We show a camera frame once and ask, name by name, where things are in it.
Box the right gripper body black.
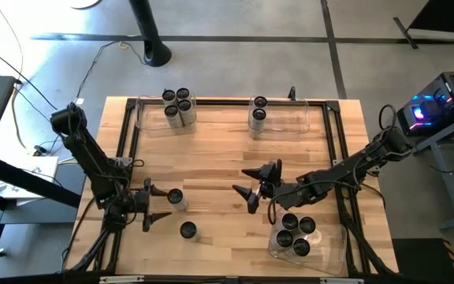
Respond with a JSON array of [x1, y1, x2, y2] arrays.
[[246, 159, 284, 215]]

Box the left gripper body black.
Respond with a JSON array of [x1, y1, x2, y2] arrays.
[[132, 177, 153, 233]]

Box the clear plastic bin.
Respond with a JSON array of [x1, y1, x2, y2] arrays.
[[134, 95, 197, 138], [267, 215, 349, 276], [247, 95, 311, 141]]

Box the teal palm Celsius can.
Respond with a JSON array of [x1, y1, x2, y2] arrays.
[[163, 103, 184, 129], [177, 98, 197, 126], [175, 86, 192, 102], [161, 88, 177, 107]]

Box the white sheet under desk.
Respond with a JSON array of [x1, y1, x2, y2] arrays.
[[0, 155, 61, 200]]

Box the black tower floor stand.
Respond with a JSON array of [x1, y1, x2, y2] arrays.
[[128, 0, 173, 68]]

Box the black mat with hazard stripes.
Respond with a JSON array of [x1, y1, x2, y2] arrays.
[[392, 237, 454, 284]]

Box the computer case with RGB lights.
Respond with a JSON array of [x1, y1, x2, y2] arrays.
[[396, 70, 454, 138]]

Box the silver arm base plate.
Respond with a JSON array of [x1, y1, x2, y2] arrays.
[[113, 156, 134, 169]]

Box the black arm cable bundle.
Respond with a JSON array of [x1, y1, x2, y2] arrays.
[[335, 177, 400, 277], [61, 204, 132, 273]]

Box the white metal edge bracket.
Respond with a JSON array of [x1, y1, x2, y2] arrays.
[[99, 275, 145, 284], [319, 278, 365, 284]]

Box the black floor cable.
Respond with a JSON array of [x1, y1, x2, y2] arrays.
[[0, 39, 61, 114], [49, 39, 149, 153]]

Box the yellow floor cable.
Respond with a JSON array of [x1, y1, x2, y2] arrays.
[[0, 0, 27, 150]]

